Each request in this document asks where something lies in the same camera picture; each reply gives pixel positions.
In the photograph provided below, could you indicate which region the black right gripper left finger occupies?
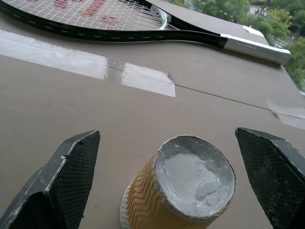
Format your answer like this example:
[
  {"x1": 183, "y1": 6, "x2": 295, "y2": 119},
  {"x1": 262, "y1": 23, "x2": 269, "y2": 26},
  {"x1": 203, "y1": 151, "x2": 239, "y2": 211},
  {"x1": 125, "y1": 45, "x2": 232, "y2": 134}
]
[{"x1": 0, "y1": 129, "x2": 101, "y2": 229}]

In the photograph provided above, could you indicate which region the long clear packing tape strip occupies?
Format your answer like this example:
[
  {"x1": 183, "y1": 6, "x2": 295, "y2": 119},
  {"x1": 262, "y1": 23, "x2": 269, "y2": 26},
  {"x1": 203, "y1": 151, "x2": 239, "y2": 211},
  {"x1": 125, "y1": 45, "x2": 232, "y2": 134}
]
[{"x1": 0, "y1": 30, "x2": 176, "y2": 98}]

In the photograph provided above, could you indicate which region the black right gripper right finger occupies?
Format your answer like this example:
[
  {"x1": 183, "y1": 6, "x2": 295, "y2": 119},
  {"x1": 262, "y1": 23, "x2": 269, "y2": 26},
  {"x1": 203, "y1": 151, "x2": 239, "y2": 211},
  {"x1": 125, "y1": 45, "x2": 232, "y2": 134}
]
[{"x1": 234, "y1": 127, "x2": 305, "y2": 229}]

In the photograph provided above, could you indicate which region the white paper label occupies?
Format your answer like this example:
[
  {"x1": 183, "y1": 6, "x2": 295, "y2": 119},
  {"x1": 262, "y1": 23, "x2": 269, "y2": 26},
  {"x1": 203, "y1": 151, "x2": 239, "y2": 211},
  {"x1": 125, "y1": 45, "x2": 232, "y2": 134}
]
[{"x1": 242, "y1": 25, "x2": 264, "y2": 37}]

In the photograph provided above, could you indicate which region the short clear packing tape strip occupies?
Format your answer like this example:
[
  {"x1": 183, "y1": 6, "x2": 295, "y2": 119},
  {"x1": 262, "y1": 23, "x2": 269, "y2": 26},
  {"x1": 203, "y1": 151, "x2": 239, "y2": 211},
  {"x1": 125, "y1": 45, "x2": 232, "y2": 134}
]
[{"x1": 266, "y1": 101, "x2": 305, "y2": 130}]

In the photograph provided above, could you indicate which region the black and white tennis racket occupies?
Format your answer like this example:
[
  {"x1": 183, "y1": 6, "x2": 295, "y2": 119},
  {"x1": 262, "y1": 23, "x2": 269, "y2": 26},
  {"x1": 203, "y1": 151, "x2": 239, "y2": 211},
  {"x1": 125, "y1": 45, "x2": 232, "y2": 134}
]
[{"x1": 0, "y1": 0, "x2": 292, "y2": 66}]

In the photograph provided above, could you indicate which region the yellow ribbed paper cup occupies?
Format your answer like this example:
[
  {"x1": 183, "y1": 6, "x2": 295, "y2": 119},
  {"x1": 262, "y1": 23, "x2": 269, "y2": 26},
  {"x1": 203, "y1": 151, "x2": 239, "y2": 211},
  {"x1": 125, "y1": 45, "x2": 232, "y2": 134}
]
[{"x1": 119, "y1": 135, "x2": 237, "y2": 229}]

